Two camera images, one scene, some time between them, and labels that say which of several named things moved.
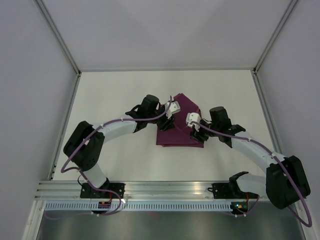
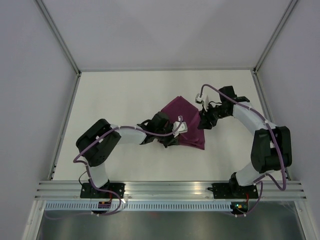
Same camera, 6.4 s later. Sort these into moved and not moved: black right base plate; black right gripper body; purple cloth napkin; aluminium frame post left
Moved: black right gripper body
Not moved: purple cloth napkin; black right base plate; aluminium frame post left
